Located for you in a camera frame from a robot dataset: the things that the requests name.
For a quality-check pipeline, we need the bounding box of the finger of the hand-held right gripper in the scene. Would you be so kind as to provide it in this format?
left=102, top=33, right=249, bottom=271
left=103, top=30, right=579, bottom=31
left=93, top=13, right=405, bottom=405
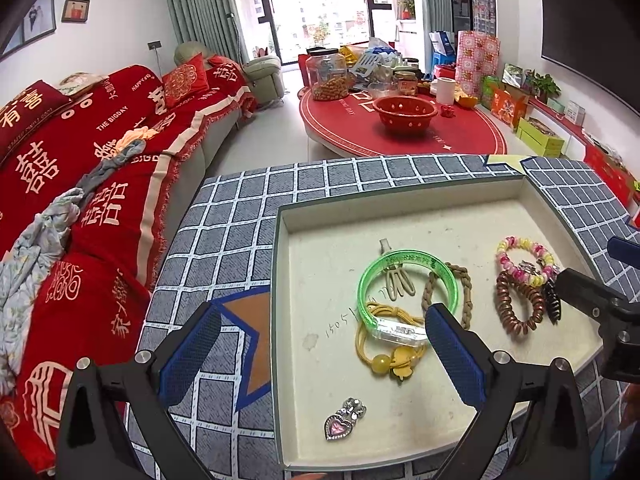
left=607, top=236, right=640, bottom=262
left=554, top=268, right=627, bottom=332

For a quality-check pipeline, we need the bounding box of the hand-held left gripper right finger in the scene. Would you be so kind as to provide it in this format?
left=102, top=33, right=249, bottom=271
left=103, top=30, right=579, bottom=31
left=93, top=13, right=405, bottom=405
left=424, top=301, right=594, bottom=480

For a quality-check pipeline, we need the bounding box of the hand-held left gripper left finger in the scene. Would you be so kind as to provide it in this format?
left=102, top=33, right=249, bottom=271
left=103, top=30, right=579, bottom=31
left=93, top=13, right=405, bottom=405
left=54, top=301, right=223, bottom=480

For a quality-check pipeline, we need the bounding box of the khaki braided hair tie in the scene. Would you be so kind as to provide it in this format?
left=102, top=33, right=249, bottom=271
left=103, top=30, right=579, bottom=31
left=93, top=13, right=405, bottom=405
left=421, top=261, right=473, bottom=331

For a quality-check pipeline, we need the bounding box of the pink heart rhinestone clip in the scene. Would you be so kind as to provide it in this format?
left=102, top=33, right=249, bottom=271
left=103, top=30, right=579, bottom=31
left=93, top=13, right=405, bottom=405
left=324, top=397, right=367, bottom=442

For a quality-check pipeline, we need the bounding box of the shallow white tray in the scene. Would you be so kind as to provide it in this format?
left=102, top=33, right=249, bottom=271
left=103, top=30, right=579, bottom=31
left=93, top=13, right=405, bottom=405
left=270, top=172, right=607, bottom=472

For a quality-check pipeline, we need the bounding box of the person's right forearm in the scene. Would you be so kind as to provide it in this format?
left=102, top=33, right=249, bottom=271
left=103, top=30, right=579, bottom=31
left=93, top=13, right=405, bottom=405
left=620, top=387, right=640, bottom=431

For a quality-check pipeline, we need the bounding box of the black claw clip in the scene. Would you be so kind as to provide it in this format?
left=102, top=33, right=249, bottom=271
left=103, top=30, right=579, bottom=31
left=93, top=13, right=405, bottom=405
left=542, top=272, right=562, bottom=323

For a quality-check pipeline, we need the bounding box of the green translucent bangle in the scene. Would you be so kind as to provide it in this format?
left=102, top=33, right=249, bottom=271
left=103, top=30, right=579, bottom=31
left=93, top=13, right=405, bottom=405
left=359, top=250, right=463, bottom=346

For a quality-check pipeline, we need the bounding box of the flat red gift box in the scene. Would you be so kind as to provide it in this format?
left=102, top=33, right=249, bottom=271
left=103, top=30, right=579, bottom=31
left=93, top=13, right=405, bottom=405
left=582, top=145, right=638, bottom=206

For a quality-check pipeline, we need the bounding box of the green gift box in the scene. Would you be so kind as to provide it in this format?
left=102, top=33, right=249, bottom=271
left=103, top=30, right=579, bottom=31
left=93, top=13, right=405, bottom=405
left=516, top=117, right=566, bottom=158

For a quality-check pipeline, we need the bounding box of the grey checked tablecloth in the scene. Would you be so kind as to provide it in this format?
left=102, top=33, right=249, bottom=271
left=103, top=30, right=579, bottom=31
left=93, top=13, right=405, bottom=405
left=125, top=154, right=640, bottom=480

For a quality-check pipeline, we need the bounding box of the sofa with red printed cover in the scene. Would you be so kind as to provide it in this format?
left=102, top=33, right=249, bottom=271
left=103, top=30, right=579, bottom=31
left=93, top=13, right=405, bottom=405
left=0, top=55, right=258, bottom=476

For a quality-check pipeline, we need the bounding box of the small potted plant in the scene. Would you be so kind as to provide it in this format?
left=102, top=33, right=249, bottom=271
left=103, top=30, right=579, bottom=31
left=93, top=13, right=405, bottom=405
left=532, top=74, right=562, bottom=101

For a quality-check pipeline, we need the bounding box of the orange gift bag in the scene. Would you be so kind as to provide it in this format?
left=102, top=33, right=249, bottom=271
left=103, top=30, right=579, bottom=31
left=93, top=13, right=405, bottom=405
left=490, top=82, right=528, bottom=126

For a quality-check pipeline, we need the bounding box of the floral light cloth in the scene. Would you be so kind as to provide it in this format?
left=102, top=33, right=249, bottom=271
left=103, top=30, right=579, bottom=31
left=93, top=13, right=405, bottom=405
left=0, top=187, right=86, bottom=376

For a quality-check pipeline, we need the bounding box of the grey garment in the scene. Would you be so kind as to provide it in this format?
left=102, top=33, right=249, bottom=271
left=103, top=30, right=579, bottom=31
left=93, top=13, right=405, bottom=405
left=80, top=139, right=148, bottom=196

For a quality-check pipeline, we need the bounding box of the peach cloth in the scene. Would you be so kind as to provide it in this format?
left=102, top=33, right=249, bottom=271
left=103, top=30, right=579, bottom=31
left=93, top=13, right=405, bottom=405
left=117, top=127, right=161, bottom=153

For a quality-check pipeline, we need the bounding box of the black television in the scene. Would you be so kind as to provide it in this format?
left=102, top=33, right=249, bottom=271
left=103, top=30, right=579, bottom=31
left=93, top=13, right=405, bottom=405
left=540, top=0, right=640, bottom=106

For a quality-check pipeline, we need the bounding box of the tall red patterned gift box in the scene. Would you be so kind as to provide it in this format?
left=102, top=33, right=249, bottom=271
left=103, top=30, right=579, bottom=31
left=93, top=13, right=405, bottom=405
left=455, top=30, right=502, bottom=98

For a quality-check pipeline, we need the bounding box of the red plastic basket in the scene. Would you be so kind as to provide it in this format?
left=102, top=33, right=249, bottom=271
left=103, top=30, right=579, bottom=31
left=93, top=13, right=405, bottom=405
left=372, top=96, right=441, bottom=133

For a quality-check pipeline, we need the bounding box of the round red coffee table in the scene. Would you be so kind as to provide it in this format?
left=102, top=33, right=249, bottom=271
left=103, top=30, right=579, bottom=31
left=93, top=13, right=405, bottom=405
left=298, top=80, right=508, bottom=160

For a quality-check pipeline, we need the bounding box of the small glass jar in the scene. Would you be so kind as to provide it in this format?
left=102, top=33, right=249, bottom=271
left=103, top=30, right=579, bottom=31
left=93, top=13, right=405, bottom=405
left=394, top=70, right=418, bottom=96

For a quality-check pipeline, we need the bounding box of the red patterned square cushion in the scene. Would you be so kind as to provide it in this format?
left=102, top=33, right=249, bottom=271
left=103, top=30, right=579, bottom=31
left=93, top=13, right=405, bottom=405
left=161, top=52, right=210, bottom=110

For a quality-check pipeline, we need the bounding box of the blue gift bag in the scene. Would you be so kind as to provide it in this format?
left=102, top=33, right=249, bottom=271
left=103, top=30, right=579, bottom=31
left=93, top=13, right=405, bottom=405
left=429, top=31, right=457, bottom=58

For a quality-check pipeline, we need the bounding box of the red rectangular pillow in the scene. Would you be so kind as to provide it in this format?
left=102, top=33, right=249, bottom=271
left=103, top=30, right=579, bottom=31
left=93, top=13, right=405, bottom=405
left=0, top=80, right=71, bottom=161

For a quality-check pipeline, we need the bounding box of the cream patterned cushion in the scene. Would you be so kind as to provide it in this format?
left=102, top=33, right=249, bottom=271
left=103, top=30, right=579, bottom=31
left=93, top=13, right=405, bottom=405
left=56, top=72, right=110, bottom=97

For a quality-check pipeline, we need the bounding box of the large clear plastic jar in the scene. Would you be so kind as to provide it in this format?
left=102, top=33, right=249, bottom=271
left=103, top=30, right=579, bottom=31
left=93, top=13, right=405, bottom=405
left=306, top=47, right=350, bottom=102

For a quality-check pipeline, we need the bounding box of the pile of snack packets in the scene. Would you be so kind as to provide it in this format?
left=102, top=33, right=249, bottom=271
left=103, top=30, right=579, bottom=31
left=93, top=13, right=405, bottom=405
left=345, top=42, right=401, bottom=81

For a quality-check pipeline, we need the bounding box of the grey green curtain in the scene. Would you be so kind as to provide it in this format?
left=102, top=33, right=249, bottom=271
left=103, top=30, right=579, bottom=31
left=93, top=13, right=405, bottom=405
left=161, top=0, right=246, bottom=63
left=417, top=0, right=453, bottom=46

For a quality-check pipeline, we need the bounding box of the small framed picture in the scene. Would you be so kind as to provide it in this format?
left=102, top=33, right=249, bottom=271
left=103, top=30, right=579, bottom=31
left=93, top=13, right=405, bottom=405
left=61, top=0, right=91, bottom=23

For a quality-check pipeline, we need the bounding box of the large framed photo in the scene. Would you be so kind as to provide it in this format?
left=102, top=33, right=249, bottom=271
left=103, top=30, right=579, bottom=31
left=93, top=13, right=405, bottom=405
left=22, top=0, right=56, bottom=45

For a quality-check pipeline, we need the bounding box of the brown spiral hair tie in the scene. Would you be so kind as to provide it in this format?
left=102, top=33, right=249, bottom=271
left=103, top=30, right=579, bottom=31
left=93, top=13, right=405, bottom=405
left=495, top=270, right=546, bottom=337

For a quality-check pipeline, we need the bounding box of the yellow beaded hair tie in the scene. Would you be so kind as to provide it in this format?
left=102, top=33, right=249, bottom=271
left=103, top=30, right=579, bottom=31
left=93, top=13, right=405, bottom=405
left=355, top=302, right=426, bottom=381

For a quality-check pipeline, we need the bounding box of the pink yellow beaded bracelet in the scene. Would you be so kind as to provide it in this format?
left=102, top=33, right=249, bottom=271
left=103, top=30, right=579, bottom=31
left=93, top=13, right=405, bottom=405
left=496, top=236, right=558, bottom=286

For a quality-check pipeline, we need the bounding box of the red wall shelf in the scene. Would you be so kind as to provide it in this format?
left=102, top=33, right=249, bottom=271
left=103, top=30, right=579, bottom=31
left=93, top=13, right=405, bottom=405
left=529, top=97, right=601, bottom=147

